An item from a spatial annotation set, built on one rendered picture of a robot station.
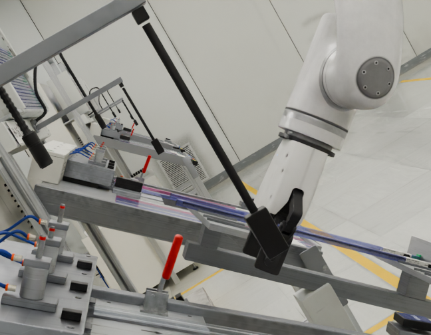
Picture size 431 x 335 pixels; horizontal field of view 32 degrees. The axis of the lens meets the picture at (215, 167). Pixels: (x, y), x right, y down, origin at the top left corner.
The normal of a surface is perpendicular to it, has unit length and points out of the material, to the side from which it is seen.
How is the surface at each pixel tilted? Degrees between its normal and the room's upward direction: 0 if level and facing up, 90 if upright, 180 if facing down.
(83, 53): 90
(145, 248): 90
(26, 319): 42
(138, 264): 90
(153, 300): 90
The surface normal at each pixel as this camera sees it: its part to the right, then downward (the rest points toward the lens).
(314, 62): -0.83, -0.36
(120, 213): 0.12, 0.07
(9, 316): 0.20, -0.98
